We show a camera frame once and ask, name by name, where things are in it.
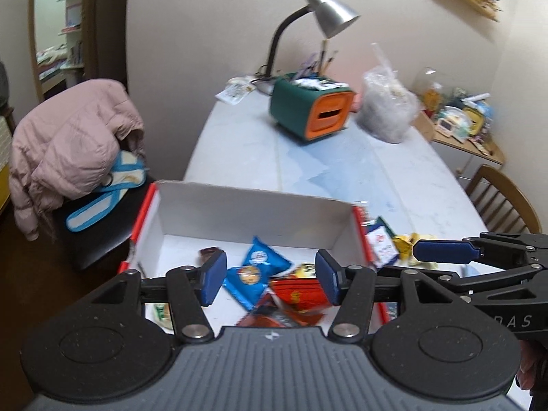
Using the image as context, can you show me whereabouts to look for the mirror with wooden frame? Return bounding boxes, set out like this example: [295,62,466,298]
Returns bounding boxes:
[29,0,127,101]

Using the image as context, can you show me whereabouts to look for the wooden side cabinet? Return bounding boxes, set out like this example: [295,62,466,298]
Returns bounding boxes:
[414,112,505,188]

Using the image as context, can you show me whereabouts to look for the light blue packet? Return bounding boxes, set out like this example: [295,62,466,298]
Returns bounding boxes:
[462,265,480,277]

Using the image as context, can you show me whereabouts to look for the wooden chair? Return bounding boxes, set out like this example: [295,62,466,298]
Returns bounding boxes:
[465,164,543,234]

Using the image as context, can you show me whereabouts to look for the red orange chip bag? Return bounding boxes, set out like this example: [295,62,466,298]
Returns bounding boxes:
[269,263,331,313]

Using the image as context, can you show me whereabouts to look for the dark brown candy packet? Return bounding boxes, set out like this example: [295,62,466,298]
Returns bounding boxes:
[199,247,219,265]

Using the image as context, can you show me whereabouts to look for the silver desk lamp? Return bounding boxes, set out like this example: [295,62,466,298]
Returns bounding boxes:
[253,0,360,96]

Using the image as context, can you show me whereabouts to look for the blue white tote bag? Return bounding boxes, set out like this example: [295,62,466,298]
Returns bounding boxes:
[65,150,147,233]

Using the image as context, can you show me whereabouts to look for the white digital timer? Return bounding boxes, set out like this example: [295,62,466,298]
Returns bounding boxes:
[435,118,454,137]

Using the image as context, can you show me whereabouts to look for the green orange tissue box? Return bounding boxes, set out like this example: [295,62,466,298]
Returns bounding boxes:
[269,74,356,142]

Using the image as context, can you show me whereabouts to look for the yellow snack packet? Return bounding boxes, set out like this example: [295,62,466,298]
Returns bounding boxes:
[392,232,437,266]

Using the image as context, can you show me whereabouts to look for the person's right hand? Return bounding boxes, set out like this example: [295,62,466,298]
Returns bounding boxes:
[515,340,538,390]

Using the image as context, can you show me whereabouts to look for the blue round-logo snack packet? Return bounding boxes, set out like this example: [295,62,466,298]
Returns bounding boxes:
[242,237,292,278]

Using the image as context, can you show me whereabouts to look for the clear plastic bag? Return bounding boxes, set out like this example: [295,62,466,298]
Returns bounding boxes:
[356,43,421,144]

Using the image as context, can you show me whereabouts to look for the white paper sheet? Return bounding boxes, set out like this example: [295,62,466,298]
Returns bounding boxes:
[215,77,256,106]

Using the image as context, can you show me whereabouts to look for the red white cardboard box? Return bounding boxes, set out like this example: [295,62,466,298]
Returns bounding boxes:
[118,179,391,337]

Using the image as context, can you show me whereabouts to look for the bottle with orange label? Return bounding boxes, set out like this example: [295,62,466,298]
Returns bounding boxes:
[423,82,443,118]

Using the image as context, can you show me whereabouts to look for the pink padded jacket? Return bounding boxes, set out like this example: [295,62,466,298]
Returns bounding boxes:
[8,79,145,241]

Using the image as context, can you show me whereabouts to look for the white blue snack packet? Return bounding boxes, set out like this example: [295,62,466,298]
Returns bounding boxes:
[366,224,399,268]

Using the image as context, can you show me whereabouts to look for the red foil chip bag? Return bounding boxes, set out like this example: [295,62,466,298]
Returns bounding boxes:
[236,294,324,328]

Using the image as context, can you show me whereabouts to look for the green snack packet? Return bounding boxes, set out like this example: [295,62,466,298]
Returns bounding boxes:
[375,216,397,238]

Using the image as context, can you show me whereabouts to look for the blue cookie packet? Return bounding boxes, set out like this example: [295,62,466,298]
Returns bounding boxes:
[223,265,269,311]

